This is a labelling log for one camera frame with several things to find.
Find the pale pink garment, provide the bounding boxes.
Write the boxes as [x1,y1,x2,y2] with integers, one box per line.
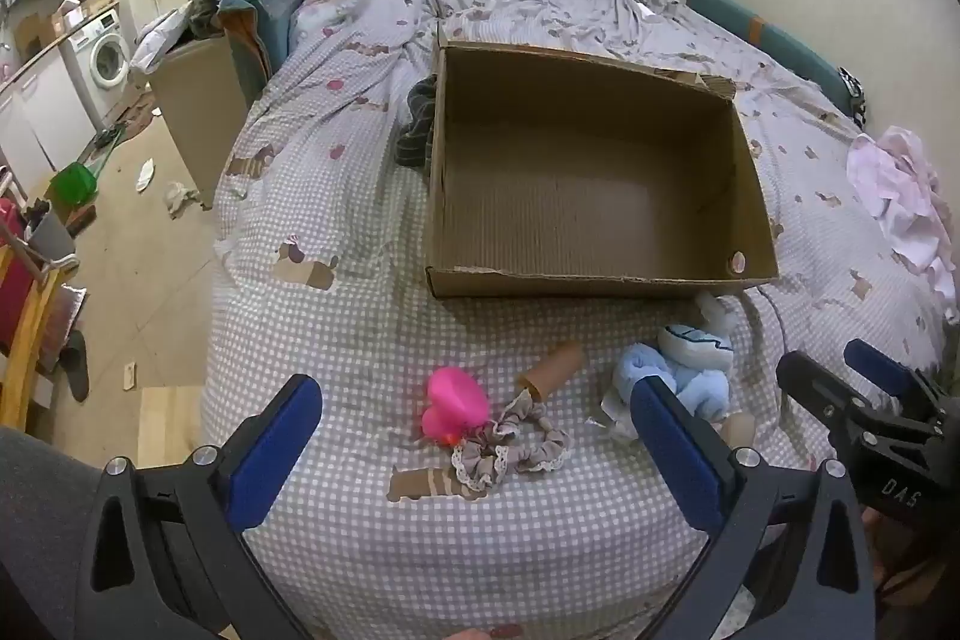
[847,125,959,305]

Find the grey bucket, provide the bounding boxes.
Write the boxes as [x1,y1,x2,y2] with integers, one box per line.
[25,201,80,264]

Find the wooden crib rail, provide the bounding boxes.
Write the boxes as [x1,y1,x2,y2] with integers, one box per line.
[0,235,80,432]

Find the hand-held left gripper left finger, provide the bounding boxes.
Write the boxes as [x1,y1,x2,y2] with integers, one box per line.
[75,374,324,640]

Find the white washing machine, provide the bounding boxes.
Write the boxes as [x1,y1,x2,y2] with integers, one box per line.
[63,8,133,114]

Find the white rag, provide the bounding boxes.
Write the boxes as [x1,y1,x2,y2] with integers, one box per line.
[164,180,204,218]

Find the green dustpan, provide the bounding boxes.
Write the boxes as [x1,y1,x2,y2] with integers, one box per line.
[49,160,101,208]

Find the teal bed bumper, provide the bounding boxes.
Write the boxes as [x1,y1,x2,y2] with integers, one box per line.
[685,0,860,118]

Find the white cabinet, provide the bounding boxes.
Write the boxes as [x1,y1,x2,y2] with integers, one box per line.
[0,51,100,185]

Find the teal folded blanket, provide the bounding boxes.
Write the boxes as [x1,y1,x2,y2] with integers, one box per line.
[219,0,310,90]

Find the black white patterned cloth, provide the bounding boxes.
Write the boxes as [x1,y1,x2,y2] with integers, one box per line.
[839,65,869,129]

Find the red bag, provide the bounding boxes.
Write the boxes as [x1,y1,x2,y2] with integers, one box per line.
[0,197,40,350]

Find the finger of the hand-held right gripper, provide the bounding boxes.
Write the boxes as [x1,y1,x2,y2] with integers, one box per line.
[775,350,877,461]
[842,338,952,423]

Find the light blue plush toy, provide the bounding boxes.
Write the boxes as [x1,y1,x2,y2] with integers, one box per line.
[607,323,736,423]

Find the beige storage bin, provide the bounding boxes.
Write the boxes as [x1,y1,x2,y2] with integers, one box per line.
[148,34,250,211]

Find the beige lace scrunchie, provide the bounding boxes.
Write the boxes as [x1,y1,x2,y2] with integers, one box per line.
[450,395,572,500]

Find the light wooden board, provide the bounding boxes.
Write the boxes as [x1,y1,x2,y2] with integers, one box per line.
[138,385,204,455]

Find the white plastic bag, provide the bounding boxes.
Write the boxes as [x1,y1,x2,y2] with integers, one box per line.
[130,5,197,76]

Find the checkered printed blanket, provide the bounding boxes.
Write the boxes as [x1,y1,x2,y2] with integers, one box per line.
[199,0,955,640]

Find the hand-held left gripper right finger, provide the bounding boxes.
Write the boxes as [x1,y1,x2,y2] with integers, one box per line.
[630,376,878,640]

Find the brown cardboard box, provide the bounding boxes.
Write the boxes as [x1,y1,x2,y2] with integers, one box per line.
[424,29,781,301]

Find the black striped cloth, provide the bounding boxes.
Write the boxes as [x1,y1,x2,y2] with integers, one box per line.
[395,75,440,169]

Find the dark slipper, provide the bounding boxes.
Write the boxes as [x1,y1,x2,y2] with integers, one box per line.
[58,329,92,403]

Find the person's grey trouser leg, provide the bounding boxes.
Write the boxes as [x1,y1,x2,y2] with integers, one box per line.
[0,426,102,640]

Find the pink rubber duck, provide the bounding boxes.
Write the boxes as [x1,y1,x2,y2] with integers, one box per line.
[421,366,493,447]

